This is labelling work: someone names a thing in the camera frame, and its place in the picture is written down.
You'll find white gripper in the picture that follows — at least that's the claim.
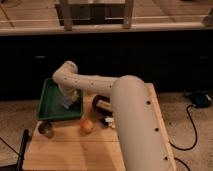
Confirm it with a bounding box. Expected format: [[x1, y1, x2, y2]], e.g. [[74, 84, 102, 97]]
[[59, 85, 79, 102]]

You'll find blue sponge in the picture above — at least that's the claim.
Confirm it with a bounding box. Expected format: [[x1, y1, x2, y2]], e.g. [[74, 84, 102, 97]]
[[61, 98, 74, 109]]

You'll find green plastic tray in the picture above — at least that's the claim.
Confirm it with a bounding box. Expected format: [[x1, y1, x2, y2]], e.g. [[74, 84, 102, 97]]
[[37, 78, 83, 121]]

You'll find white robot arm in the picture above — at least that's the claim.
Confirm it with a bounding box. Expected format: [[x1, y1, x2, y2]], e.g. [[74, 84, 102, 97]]
[[52, 61, 173, 171]]

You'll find small grey metal cup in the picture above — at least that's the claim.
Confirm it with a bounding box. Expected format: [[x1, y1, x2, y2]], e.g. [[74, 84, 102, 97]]
[[38, 122, 54, 138]]

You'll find banana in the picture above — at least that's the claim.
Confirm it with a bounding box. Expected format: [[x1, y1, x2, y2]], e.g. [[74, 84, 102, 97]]
[[108, 123, 116, 129]]

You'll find black pole left edge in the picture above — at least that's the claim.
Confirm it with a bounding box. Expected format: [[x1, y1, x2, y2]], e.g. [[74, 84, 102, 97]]
[[16, 129, 29, 171]]

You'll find dark blue floor device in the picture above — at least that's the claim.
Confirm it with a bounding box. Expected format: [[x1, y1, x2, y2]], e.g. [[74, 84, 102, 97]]
[[186, 92, 211, 108]]

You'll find black handled knife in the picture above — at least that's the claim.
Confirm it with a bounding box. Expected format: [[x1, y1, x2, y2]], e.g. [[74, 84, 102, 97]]
[[102, 117, 114, 125]]

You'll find wooden frame in background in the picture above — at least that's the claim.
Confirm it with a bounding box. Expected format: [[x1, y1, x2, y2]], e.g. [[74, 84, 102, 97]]
[[54, 0, 134, 31]]

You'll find black cable on floor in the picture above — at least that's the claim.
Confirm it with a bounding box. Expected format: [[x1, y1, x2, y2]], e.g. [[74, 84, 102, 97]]
[[168, 103, 201, 171]]

